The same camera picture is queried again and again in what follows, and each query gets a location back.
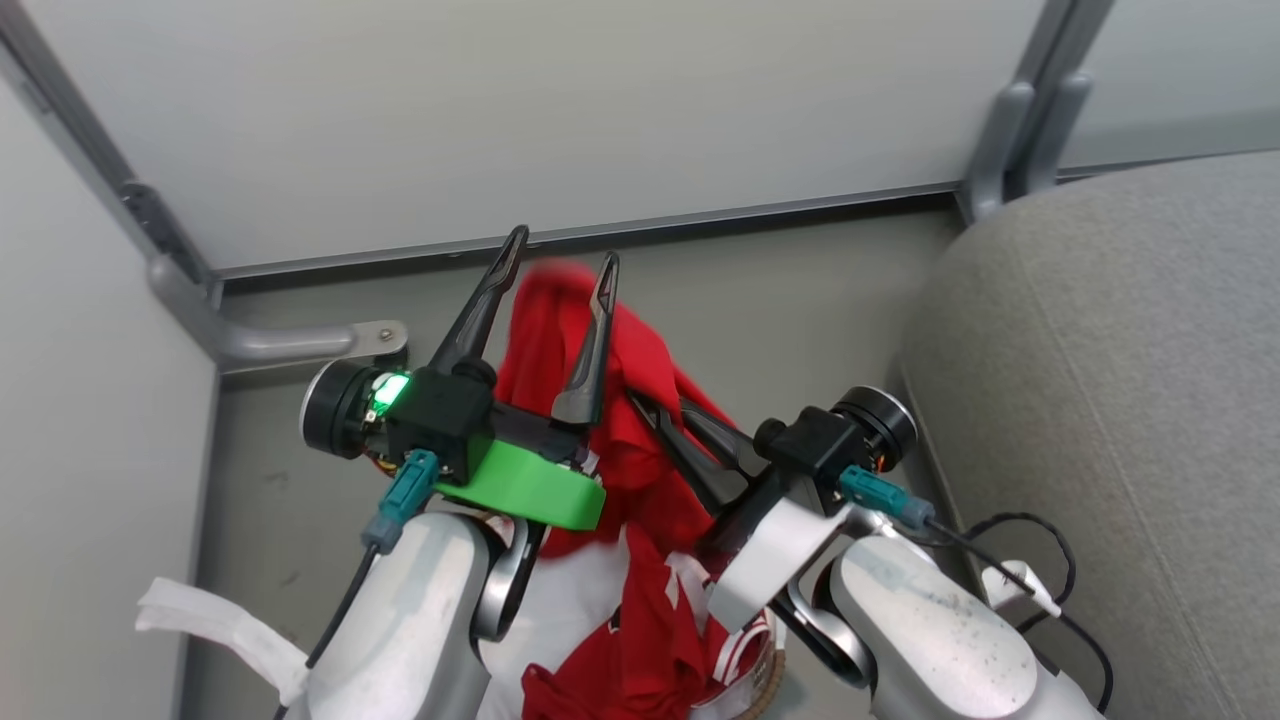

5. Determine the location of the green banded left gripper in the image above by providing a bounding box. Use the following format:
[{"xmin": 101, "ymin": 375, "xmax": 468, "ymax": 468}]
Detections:
[{"xmin": 428, "ymin": 225, "xmax": 622, "ymax": 532}]

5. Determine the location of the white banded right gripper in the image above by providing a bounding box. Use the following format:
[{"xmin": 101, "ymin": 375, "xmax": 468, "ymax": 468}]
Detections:
[{"xmin": 628, "ymin": 390, "xmax": 857, "ymax": 634}]

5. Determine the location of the red and white jersey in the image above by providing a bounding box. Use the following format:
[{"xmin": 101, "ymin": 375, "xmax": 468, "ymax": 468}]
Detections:
[{"xmin": 478, "ymin": 258, "xmax": 783, "ymax": 720}]

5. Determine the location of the woven laundry basket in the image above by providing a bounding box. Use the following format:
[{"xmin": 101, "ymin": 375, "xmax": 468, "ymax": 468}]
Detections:
[{"xmin": 700, "ymin": 640, "xmax": 789, "ymax": 720}]

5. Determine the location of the grey fabric sofa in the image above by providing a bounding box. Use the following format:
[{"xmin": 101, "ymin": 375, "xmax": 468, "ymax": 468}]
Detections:
[{"xmin": 897, "ymin": 150, "xmax": 1280, "ymax": 720}]

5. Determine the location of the white cloth strip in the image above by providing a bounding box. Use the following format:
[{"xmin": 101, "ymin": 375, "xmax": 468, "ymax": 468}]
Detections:
[{"xmin": 135, "ymin": 577, "xmax": 313, "ymax": 707}]

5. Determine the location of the grey metal partition bottom rail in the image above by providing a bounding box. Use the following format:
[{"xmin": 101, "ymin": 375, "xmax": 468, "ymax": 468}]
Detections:
[{"xmin": 212, "ymin": 178, "xmax": 967, "ymax": 283}]

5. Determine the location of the black cable with teal plug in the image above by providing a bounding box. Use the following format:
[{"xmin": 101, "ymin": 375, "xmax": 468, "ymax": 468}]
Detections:
[
  {"xmin": 272, "ymin": 449, "xmax": 442, "ymax": 720},
  {"xmin": 838, "ymin": 465, "xmax": 1117, "ymax": 713}
]

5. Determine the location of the grey metal partition foot bracket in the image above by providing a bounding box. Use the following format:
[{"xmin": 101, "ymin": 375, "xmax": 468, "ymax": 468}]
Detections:
[{"xmin": 147, "ymin": 252, "xmax": 410, "ymax": 377}]

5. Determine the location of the white cable tag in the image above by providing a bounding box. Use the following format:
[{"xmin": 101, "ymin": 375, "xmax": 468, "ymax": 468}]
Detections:
[{"xmin": 981, "ymin": 559, "xmax": 1063, "ymax": 618}]

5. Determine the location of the grey metal partition post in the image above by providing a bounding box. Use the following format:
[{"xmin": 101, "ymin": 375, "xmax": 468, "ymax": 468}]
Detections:
[
  {"xmin": 955, "ymin": 0, "xmax": 1118, "ymax": 225},
  {"xmin": 0, "ymin": 0, "xmax": 223, "ymax": 306}
]

